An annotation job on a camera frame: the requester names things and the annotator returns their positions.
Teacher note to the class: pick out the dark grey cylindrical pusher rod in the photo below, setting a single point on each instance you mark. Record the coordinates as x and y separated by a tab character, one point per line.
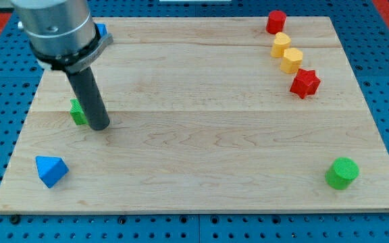
87	92

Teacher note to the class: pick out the green star block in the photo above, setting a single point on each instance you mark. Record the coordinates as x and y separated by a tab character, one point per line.
77	113

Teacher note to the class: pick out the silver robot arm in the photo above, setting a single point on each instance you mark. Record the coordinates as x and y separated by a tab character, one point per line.
64	37

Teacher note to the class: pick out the blue cube block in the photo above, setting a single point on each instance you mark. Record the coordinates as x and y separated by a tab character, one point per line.
102	29

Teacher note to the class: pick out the yellow hexagon block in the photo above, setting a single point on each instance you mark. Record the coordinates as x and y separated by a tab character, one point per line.
291	60

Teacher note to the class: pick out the red cylinder block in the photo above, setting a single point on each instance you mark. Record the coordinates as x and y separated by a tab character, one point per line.
275	21

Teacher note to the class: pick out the light wooden board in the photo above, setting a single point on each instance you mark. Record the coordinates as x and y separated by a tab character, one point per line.
203	121

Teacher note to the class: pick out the green cylinder block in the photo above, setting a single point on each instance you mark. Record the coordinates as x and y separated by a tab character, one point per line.
342	173

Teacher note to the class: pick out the grey flange clamp plate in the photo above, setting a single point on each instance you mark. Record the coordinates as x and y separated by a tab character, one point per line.
77	61

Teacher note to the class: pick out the red star block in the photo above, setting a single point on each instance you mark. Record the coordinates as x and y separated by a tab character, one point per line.
305	83

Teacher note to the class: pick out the blue triangular prism block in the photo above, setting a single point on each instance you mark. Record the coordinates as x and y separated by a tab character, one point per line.
50	169

